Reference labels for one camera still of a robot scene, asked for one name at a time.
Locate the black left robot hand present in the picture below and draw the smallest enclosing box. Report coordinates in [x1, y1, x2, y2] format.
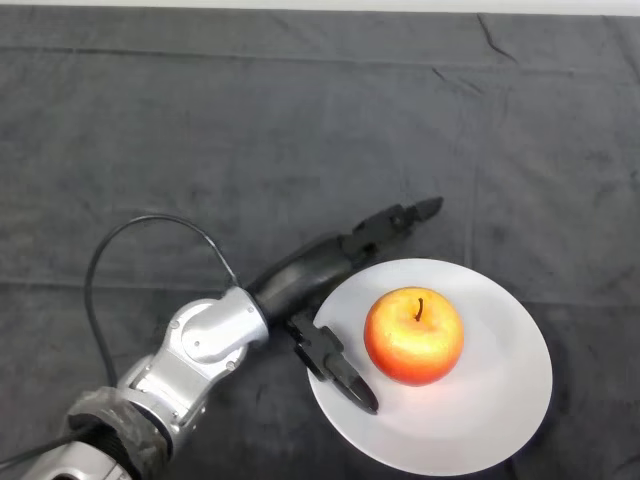
[248, 196, 445, 416]

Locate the red yellow apple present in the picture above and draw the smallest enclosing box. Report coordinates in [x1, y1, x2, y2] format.
[363, 286, 465, 387]

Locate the white round plate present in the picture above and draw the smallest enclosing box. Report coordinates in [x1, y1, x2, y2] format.
[306, 257, 554, 477]

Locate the black cloth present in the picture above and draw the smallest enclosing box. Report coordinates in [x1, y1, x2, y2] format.
[0, 5, 640, 480]

